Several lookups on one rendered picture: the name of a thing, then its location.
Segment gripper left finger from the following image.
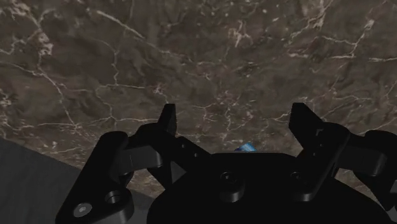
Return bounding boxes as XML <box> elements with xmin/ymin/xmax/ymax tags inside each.
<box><xmin>55</xmin><ymin>103</ymin><xmax>212</xmax><ymax>224</ymax></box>

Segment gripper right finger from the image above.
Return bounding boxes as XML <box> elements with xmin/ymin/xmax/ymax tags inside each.
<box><xmin>288</xmin><ymin>102</ymin><xmax>397</xmax><ymax>213</ymax></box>

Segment small blue object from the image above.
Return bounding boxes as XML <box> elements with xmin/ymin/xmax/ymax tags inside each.
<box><xmin>234</xmin><ymin>143</ymin><xmax>258</xmax><ymax>153</ymax></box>

